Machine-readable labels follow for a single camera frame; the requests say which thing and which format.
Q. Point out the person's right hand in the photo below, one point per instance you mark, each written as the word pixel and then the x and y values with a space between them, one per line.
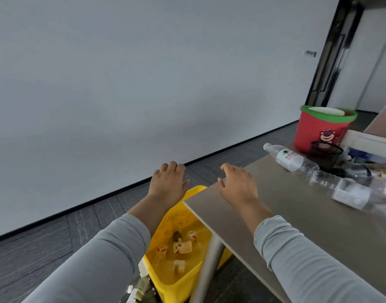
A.
pixel 238 189

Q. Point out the person's left hand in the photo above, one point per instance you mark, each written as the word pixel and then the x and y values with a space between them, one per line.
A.
pixel 167 187

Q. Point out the person's left thumb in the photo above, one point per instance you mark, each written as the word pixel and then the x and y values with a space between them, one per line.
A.
pixel 185 186

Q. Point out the person's right thumb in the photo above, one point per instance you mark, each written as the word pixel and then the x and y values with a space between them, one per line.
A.
pixel 221 182

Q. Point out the person's left middle finger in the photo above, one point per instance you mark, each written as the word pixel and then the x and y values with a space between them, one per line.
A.
pixel 172 166

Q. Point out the person's left little finger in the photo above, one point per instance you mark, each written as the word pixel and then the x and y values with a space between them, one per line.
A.
pixel 155 173

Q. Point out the person's left forearm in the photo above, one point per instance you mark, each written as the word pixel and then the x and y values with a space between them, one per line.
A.
pixel 117 246

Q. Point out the person's right forearm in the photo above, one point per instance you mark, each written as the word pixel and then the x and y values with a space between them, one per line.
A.
pixel 294 249

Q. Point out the dark brown waste scrap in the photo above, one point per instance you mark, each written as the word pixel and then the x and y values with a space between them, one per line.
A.
pixel 176 236

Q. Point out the clear bottle with white cap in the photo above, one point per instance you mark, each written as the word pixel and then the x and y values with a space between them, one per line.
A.
pixel 289 159

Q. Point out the grey metal table leg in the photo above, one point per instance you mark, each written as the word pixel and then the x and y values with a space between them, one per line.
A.
pixel 207 268

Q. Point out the yellow plastic waste bin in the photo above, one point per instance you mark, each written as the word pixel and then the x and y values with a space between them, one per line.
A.
pixel 167 280

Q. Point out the black mesh pen holder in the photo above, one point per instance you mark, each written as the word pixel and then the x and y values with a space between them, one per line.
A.
pixel 324 154

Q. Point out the red bucket with green rim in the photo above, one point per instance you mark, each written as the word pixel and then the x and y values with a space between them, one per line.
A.
pixel 316 132

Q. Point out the clear bottle beside bin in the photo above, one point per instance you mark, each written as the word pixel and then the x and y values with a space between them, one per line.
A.
pixel 138 288

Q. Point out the clear plastic bottle white label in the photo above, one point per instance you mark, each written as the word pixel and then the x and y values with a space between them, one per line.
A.
pixel 350 192

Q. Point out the black glossy object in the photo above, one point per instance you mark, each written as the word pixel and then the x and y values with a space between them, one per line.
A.
pixel 360 171

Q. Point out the blue packet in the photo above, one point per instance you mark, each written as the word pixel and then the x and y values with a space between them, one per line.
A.
pixel 369 154

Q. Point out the white flat box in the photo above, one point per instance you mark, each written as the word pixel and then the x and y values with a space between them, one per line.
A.
pixel 369 143

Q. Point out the black door frame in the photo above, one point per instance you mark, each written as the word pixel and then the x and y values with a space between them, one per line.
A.
pixel 333 50

